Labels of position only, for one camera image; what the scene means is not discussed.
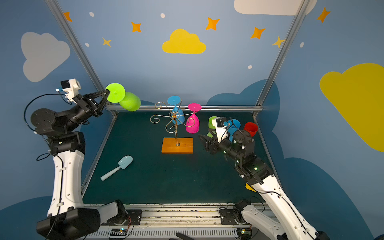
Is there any light green wine glass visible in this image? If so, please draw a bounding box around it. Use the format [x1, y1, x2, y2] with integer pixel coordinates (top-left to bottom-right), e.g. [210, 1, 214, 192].
[207, 116, 218, 138]

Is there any blue wine glass front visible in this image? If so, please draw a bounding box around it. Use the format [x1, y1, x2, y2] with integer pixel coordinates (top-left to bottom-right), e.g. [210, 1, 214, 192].
[224, 119, 241, 142]

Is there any blue wine glass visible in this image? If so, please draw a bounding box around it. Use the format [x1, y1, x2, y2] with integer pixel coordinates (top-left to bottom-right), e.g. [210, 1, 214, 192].
[224, 119, 241, 142]
[167, 96, 185, 125]

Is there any red wine glass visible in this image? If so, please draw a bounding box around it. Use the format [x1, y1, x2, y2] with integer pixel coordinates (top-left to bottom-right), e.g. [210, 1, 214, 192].
[244, 122, 259, 138]

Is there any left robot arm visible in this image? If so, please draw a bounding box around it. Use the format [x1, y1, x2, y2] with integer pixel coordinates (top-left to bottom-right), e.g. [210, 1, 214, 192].
[31, 90, 127, 240]

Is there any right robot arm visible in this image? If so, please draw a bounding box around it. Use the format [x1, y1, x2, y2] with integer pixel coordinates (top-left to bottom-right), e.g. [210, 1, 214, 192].
[199, 130, 329, 240]

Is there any wooden rack base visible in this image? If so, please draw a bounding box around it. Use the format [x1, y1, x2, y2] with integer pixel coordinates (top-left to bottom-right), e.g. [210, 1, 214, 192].
[162, 138, 194, 154]

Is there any magenta wine glass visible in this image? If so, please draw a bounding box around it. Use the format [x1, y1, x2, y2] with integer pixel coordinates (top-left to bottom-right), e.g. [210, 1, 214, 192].
[186, 103, 202, 134]

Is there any blue wine glass rear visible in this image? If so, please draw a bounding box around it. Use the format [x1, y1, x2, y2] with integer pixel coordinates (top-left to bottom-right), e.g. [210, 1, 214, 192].
[167, 96, 185, 125]

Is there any yellow plastic piece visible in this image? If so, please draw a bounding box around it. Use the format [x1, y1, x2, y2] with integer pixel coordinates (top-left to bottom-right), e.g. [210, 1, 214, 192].
[245, 183, 257, 193]

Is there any light blue spatula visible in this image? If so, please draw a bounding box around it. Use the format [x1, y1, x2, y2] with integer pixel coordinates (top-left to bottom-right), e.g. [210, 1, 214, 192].
[100, 156, 133, 181]

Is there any aluminium frame rail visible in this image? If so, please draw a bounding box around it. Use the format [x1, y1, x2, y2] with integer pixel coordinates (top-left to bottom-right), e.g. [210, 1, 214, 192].
[104, 104, 264, 112]

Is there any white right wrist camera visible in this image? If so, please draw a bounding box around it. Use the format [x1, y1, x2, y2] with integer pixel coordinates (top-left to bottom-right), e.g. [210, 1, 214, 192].
[212, 117, 229, 143]

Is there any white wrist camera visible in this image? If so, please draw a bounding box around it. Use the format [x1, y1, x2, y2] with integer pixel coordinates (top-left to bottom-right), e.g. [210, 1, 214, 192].
[56, 79, 81, 105]
[212, 117, 229, 143]

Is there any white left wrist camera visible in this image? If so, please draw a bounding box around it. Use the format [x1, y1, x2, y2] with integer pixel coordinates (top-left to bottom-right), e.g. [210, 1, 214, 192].
[56, 79, 81, 105]

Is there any gold wire glass rack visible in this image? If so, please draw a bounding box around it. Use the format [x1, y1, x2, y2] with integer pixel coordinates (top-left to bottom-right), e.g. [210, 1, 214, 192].
[150, 102, 191, 139]

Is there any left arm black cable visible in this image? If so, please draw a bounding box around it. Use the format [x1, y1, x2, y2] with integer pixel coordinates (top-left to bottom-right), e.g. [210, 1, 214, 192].
[23, 92, 70, 133]

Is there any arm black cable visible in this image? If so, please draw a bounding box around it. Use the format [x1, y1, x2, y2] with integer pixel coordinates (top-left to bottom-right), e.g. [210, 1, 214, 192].
[248, 185, 316, 240]
[23, 92, 70, 133]

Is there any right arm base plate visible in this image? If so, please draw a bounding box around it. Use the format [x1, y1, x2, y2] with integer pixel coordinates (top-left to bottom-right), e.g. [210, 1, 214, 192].
[218, 207, 250, 225]

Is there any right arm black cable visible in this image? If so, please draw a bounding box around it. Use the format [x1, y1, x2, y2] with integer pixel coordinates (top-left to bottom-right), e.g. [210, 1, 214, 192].
[248, 185, 316, 240]

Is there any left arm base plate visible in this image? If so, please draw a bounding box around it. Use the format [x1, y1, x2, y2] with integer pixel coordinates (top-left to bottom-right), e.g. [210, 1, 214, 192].
[101, 209, 143, 226]

